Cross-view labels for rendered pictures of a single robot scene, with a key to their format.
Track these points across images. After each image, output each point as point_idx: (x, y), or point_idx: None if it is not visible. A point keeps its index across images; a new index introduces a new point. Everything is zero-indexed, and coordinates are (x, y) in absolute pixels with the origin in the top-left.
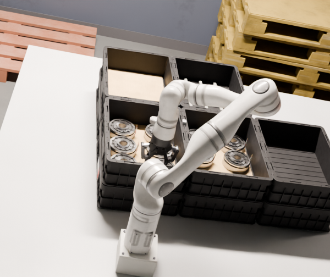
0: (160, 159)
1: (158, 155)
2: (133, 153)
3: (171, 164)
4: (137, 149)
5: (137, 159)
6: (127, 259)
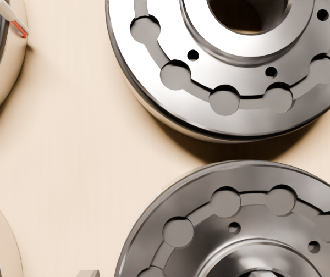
0: (242, 176)
1: (216, 117)
2: None
3: None
4: (23, 27)
5: (43, 126)
6: None
